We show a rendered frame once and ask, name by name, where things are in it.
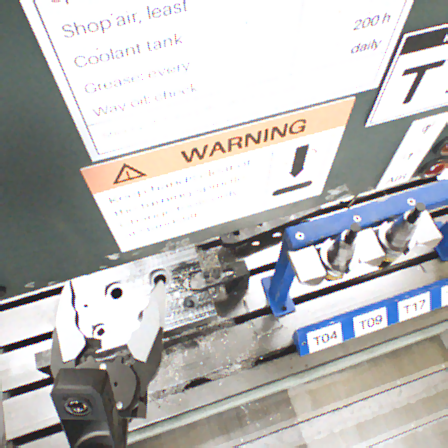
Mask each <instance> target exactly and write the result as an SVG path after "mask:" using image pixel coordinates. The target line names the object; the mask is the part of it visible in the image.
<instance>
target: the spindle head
mask: <svg viewBox="0 0 448 448"><path fill-rule="evenodd" d="M406 17H407V18H406V20H405V23H404V25H403V28H402V29H401V31H400V34H399V36H398V39H397V41H396V43H395V46H394V47H393V50H392V52H391V57H390V59H389V62H388V64H387V65H386V68H385V70H384V73H383V75H382V78H381V80H380V82H379V84H378V86H377V87H375V88H371V89H367V90H364V91H360V92H356V93H353V94H349V95H346V96H342V97H334V98H332V99H328V100H324V101H320V102H316V103H313V104H310V105H306V106H302V107H298V108H295V109H291V110H287V111H284V112H280V113H273V114H269V115H265V116H261V117H259V118H255V119H251V120H247V121H243V122H240V123H236V124H233V125H229V126H225V127H222V128H218V129H214V130H210V131H206V132H204V133H200V134H196V135H192V136H185V137H181V138H178V139H174V140H170V141H167V142H163V143H159V144H155V145H152V146H149V147H145V148H141V149H137V150H134V151H130V152H127V153H123V154H119V155H116V156H112V157H108V158H104V159H101V160H98V161H94V162H93V161H92V159H91V157H90V154H89V152H88V150H87V148H86V146H85V144H84V142H83V138H82V136H81V133H80V131H79V129H78V127H77V125H76V123H75V121H74V119H73V117H72V115H71V113H70V110H69V108H68V106H67V103H66V100H65V98H64V96H63V94H62V92H61V89H60V87H59V85H58V84H57V82H56V80H55V77H54V75H53V73H52V69H51V67H50V65H49V63H48V61H47V59H46V56H45V54H44V52H43V50H42V49H41V46H40V44H39V42H38V38H37V36H36V33H35V32H34V30H33V28H32V26H31V23H30V21H29V19H28V17H27V15H26V13H25V11H24V9H23V7H22V2H21V0H0V301H4V300H6V299H10V298H13V297H16V296H20V295H22V294H25V293H29V292H32V291H35V290H39V289H41V288H48V287H51V286H54V285H58V284H60V283H63V282H67V281H70V280H73V279H77V278H80V277H83V276H86V275H89V274H93V273H96V272H99V271H102V270H105V269H108V268H115V267H118V266H122V265H124V264H127V263H131V262H134V261H137V260H141V259H144V258H147V257H150V256H153V255H157V254H160V253H163V252H167V251H170V250H173V249H176V248H179V247H182V246H186V245H189V244H196V243H199V242H202V241H205V240H208V239H211V238H215V237H218V236H221V235H225V234H228V233H232V232H234V231H237V230H241V229H244V228H247V227H251V226H254V225H257V224H261V223H264V222H266V221H270V220H273V219H276V218H280V217H283V216H286V215H292V214H295V213H299V212H302V211H306V210H309V209H312V208H316V207H318V206H321V205H325V204H328V203H331V202H335V201H338V200H341V199H344V198H347V197H350V196H354V195H357V194H360V193H364V192H369V191H373V190H375V189H376V187H377V186H378V184H379V182H380V180H381V178H382V177H383V175H384V171H385V170H386V169H387V167H388V165H389V164H390V162H391V160H392V158H393V157H394V155H395V153H396V151H397V150H398V148H399V147H400V145H401V143H402V140H403V138H404V136H405V135H406V133H407V131H408V129H409V128H410V127H411V125H412V123H413V122H414V121H418V120H421V119H424V118H428V117H431V116H435V115H438V114H441V113H445V112H448V105H445V106H441V107H437V108H435V109H427V110H424V111H420V112H418V113H414V114H410V115H407V116H403V117H399V118H397V119H393V120H390V121H386V122H382V123H376V124H372V125H369V126H365V122H366V121H367V119H368V116H369V114H370V111H371V109H372V107H373V104H374V102H375V101H376V96H377V94H378V91H379V89H380V87H381V84H382V82H383V81H384V78H385V76H386V73H387V71H388V69H389V66H390V64H391V63H392V58H393V56H394V53H395V51H396V49H397V46H398V45H399V42H400V40H401V38H402V35H403V33H404V32H408V31H411V30H415V29H417V30H419V29H423V28H427V27H430V26H434V25H438V24H442V23H446V22H448V0H413V2H412V5H411V7H410V9H409V11H408V13H407V16H406ZM353 97H355V101H354V104H353V106H352V109H351V112H350V115H349V117H348V119H347V122H346V125H345V127H344V130H343V133H342V135H341V138H340V141H339V143H338V148H337V151H336V154H335V156H334V159H333V162H332V164H331V166H330V169H329V172H328V174H327V177H326V180H325V183H324V185H323V188H322V190H321V193H320V194H317V195H314V196H311V197H307V198H304V199H300V200H297V201H294V202H291V203H288V204H285V205H281V206H278V207H274V208H271V209H268V210H264V211H262V212H258V213H255V214H252V215H245V216H241V217H238V218H235V219H232V220H229V221H225V222H222V223H219V224H215V225H212V226H208V227H205V228H203V229H199V230H196V231H192V232H189V233H186V234H182V235H179V236H176V237H173V238H170V239H166V240H163V241H160V242H156V243H149V244H147V245H144V246H140V247H137V248H133V249H130V250H127V251H124V252H123V251H122V249H121V247H120V245H119V243H118V242H117V240H116V239H115V237H114V235H113V233H112V231H111V229H110V227H109V225H108V223H107V221H106V219H105V217H104V216H103V214H102V212H101V210H100V206H99V205H98V203H97V201H96V199H95V197H94V195H93V193H92V191H91V190H90V188H89V186H88V184H87V182H86V180H85V178H84V176H83V174H82V172H81V168H85V167H91V166H95V165H99V164H103V163H106V162H109V161H113V160H117V159H121V158H124V157H127V156H131V155H135V154H139V153H142V152H146V151H150V150H153V149H156V148H160V147H164V146H168V145H172V144H175V143H178V142H182V141H186V140H189V139H193V138H197V137H201V136H205V135H211V134H215V133H219V132H222V131H226V130H230V129H234V128H236V127H240V126H244V125H248V124H252V123H255V122H259V121H262V120H266V119H269V118H273V117H277V116H281V115H285V114H291V113H295V112H299V111H302V110H306V109H310V108H313V107H317V106H320V105H324V104H328V103H332V102H334V101H338V100H342V99H346V98H353ZM447 136H448V121H447V123H446V124H445V126H444V127H443V129H442V130H441V131H440V132H439V135H438V136H437V138H436V139H435V141H434V142H433V144H432V145H431V147H430V148H429V150H427V152H426V153H425V155H424V156H423V158H422V161H421V162H420V164H419V165H418V167H417V168H416V170H415V171H414V172H413V173H412V175H411V176H410V178H409V179H411V178H414V177H418V176H419V175H418V173H419V171H420V170H421V169H422V168H423V166H424V165H425V164H427V163H428V162H430V161H431V160H433V159H436V158H438V157H440V156H436V155H435V153H434V150H435V148H436V146H437V145H438V144H439V143H440V141H441V140H442V139H444V138H445V137H447Z"/></svg>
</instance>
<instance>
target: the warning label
mask: <svg viewBox="0 0 448 448"><path fill-rule="evenodd" d="M354 101H355V97H353V98H346V99H342V100H338V101H334V102H332V103H328V104H324V105H320V106H317V107H313V108H310V109H306V110H302V111H299V112H295V113H291V114H285V115H281V116H277V117H273V118H269V119H266V120H262V121H259V122H255V123H252V124H248V125H244V126H240V127H236V128H234V129H230V130H226V131H222V132H219V133H215V134H211V135H205V136H201V137H197V138H193V139H189V140H186V141H182V142H178V143H175V144H172V145H168V146H164V147H160V148H156V149H153V150H150V151H146V152H142V153H139V154H135V155H131V156H127V157H124V158H121V159H117V160H113V161H109V162H106V163H103V164H99V165H95V166H91V167H85V168H81V172H82V174H83V176H84V178H85V180H86V182H87V184H88V186H89V188H90V190H91V191H92V193H93V195H94V197H95V199H96V201H97V203H98V205H99V206H100V210H101V212H102V214H103V216H104V217H105V219H106V221H107V223H108V225H109V227H110V229H111V231H112V233H113V235H114V237H115V239H116V240H117V242H118V243H119V245H120V247H121V249H122V251H123V252H124V251H127V250H130V249H133V248H137V247H140V246H144V245H147V244H149V243H156V242H160V241H163V240H166V239H170V238H173V237H176V236H179V235H182V234H186V233H189V232H192V231H196V230H199V229H203V228H205V227H208V226H212V225H215V224H219V223H222V222H225V221H229V220H232V219H235V218H238V217H241V216H245V215H252V214H255V213H258V212H262V211H264V210H268V209H271V208H274V207H278V206H281V205H285V204H288V203H291V202H294V201H297V200H300V199H304V198H307V197H311V196H314V195H317V194H320V193H321V190H322V188H323V185H324V183H325V180H326V177H327V174H328V172H329V169H330V166H331V164H332V162H333V159H334V156H335V154H336V151H337V148H338V143H339V141H340V138H341V135H342V133H343V130H344V127H345V125H346V122H347V119H348V117H349V115H350V112H351V109H352V106H353V104H354Z"/></svg>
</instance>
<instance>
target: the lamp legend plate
mask: <svg viewBox="0 0 448 448"><path fill-rule="evenodd" d="M447 121H448V112H445V113H441V114H438V115H435V116H431V117H428V118H424V119H421V120H418V121H414V122H413V123H412V125H411V127H410V128H409V129H408V131H407V133H406V135H405V136H404V138H403V140H402V143H401V145H400V147H399V148H398V150H397V151H396V153H395V155H394V157H393V158H392V160H391V162H390V164H389V165H388V167H387V169H386V170H385V171H384V175H383V177H382V178H381V180H380V182H379V184H378V186H377V187H376V189H375V190H376V191H377V190H381V189H384V188H386V187H390V186H393V185H396V184H400V183H403V182H405V181H408V179H409V178H410V176H411V175H412V173H413V172H414V171H415V170H416V168H417V167H418V165H419V164H420V162H421V161H422V158H423V156H424V155H425V153H426V152H427V150H429V148H430V147H431V145H432V144H433V142H434V141H435V139H436V138H437V136H438V135H439V132H440V131H441V130H442V129H443V127H444V126H445V124H446V123H447Z"/></svg>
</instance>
